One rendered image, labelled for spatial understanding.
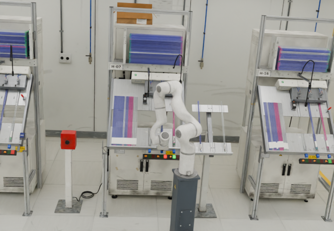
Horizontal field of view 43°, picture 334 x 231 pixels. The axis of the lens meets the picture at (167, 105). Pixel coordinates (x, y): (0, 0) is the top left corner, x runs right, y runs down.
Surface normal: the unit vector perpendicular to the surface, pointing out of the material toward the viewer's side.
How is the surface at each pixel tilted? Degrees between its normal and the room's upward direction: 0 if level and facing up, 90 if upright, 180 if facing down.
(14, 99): 47
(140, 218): 0
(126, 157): 90
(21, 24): 90
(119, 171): 90
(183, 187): 90
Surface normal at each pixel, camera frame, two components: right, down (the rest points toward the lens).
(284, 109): 0.08, -0.47
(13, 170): 0.05, 0.34
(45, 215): 0.06, -0.95
